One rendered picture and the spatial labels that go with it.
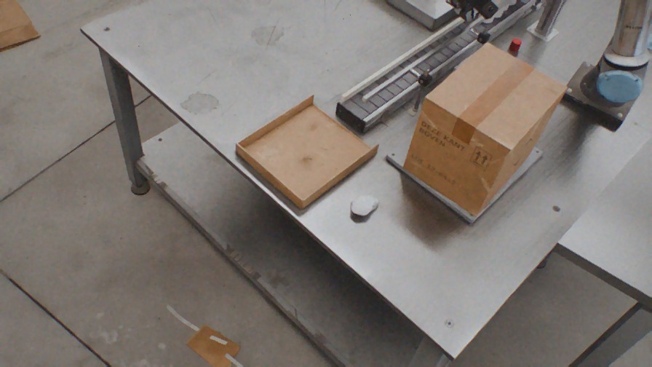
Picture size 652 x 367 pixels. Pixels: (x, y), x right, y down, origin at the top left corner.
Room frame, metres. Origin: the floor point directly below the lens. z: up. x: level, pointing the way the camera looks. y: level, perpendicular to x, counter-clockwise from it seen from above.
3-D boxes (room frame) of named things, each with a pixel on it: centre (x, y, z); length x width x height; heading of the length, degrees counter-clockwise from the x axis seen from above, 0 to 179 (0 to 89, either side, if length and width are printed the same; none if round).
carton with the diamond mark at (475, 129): (1.16, -0.41, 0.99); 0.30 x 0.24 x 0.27; 146
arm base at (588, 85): (1.55, -0.86, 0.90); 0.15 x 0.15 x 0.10
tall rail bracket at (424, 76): (1.37, -0.25, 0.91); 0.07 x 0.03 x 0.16; 52
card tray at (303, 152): (1.13, 0.04, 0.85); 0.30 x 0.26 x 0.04; 142
